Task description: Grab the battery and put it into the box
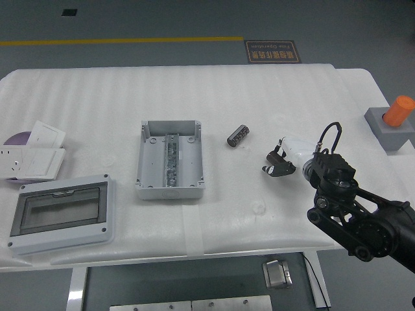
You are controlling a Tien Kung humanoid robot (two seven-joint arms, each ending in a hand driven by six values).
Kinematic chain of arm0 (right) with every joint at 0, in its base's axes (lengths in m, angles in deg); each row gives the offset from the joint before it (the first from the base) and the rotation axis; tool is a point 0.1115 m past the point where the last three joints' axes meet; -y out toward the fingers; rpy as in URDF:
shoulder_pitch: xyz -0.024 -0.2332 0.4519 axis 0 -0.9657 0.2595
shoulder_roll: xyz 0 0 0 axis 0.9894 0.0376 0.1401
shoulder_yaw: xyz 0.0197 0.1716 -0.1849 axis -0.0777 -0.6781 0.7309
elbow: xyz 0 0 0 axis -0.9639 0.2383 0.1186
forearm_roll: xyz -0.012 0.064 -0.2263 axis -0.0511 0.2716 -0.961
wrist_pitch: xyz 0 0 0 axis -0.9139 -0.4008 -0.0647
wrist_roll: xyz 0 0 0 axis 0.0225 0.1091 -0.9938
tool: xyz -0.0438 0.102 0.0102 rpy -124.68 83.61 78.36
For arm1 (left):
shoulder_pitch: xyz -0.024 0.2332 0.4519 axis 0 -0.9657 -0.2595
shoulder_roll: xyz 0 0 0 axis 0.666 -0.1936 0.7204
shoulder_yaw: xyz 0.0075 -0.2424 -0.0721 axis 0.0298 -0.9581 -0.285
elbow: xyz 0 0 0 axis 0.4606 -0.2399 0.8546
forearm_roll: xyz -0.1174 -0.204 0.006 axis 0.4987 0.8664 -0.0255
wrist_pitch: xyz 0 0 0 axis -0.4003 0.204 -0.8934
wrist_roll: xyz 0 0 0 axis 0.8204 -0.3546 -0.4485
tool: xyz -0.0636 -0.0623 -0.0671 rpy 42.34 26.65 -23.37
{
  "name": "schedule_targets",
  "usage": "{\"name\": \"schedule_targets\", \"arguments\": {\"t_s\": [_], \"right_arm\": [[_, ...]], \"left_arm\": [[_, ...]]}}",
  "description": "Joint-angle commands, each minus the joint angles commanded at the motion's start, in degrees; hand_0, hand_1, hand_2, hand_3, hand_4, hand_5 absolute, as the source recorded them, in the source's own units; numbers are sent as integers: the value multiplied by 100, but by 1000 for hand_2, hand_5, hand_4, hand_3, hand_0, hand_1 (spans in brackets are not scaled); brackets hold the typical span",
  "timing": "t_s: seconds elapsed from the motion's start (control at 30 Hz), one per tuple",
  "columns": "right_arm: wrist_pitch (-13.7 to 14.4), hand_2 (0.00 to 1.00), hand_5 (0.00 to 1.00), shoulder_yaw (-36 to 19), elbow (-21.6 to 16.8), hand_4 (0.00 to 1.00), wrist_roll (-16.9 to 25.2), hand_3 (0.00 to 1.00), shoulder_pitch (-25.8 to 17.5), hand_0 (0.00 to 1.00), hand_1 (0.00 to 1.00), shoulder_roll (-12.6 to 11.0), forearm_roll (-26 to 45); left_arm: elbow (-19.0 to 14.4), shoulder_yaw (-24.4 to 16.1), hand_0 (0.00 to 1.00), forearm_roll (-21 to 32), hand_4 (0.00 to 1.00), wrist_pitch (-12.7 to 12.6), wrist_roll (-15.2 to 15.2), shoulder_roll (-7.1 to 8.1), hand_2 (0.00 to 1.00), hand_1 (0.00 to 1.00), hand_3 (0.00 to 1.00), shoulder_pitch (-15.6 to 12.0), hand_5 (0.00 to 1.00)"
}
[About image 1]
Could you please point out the black cylindrical battery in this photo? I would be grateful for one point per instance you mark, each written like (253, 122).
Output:
(237, 137)

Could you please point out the metal mounting rail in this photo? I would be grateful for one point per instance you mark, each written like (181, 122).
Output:
(172, 162)

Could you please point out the metal floor fitting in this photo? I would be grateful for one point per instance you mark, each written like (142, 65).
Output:
(275, 275)

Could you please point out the white tape strip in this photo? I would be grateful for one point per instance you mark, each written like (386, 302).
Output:
(193, 230)

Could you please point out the white table leg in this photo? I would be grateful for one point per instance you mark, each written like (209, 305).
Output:
(77, 288)
(324, 285)

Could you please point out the metal base plate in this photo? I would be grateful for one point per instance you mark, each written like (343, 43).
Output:
(231, 304)
(149, 306)

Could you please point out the grey block holder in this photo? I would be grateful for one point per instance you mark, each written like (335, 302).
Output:
(394, 139)

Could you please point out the black floor sign orange text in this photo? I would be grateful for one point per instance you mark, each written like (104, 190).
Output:
(271, 52)

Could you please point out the white rocker switch panel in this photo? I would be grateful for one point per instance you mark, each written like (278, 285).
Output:
(40, 163)

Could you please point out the white wall socket panel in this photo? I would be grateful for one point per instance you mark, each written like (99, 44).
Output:
(11, 160)

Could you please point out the orange cylinder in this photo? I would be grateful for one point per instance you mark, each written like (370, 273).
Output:
(398, 111)

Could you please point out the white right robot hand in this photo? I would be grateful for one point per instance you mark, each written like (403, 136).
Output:
(296, 149)

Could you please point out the white square switch plate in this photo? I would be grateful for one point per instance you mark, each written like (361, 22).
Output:
(45, 134)

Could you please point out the grey enclosure cover with window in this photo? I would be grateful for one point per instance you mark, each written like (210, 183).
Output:
(65, 241)

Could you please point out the black square floor hatch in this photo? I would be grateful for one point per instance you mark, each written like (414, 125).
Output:
(69, 12)

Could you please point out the grey open junction box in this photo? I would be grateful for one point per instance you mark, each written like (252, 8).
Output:
(152, 162)

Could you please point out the white foam mat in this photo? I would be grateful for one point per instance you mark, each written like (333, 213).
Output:
(97, 97)

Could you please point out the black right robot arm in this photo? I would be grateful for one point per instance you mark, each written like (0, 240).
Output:
(340, 171)

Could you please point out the purple disc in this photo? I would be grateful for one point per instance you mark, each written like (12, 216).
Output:
(19, 139)

